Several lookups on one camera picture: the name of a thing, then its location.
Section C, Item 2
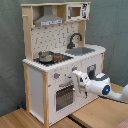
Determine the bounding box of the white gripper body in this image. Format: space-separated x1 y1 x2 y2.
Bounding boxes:
72 70 89 96

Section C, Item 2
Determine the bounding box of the white oven door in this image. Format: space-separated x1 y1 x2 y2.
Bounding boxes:
48 81 84 125

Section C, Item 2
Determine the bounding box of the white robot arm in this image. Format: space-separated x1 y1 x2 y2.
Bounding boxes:
72 70 128 104

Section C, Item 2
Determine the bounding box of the wooden toy kitchen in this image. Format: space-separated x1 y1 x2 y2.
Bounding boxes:
22 2 105 127

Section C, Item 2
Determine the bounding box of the grey ice dispenser panel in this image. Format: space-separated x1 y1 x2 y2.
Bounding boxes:
87 65 96 79

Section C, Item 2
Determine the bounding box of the right red stove knob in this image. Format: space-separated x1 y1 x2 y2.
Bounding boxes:
71 66 78 73

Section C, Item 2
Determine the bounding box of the red stove knob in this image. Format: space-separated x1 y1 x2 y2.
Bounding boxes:
54 73 60 79
71 66 78 73

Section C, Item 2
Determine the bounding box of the left red stove knob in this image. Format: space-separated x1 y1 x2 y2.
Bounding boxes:
54 73 60 79

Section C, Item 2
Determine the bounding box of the grey sink basin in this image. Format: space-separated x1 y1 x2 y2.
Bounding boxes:
66 47 94 56

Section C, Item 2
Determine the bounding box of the black stovetop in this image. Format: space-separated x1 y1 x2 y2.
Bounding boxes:
35 53 70 66

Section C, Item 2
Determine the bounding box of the black faucet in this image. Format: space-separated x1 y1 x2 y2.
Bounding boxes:
67 33 82 49

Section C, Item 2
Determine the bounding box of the small metal pot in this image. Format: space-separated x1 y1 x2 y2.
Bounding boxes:
38 51 54 62

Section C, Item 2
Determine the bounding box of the grey backdrop curtain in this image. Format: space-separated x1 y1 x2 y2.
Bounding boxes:
0 0 128 117

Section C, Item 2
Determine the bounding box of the toy microwave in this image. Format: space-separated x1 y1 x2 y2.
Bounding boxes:
66 3 90 21

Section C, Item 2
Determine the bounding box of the silver range hood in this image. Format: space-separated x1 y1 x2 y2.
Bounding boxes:
35 6 64 27

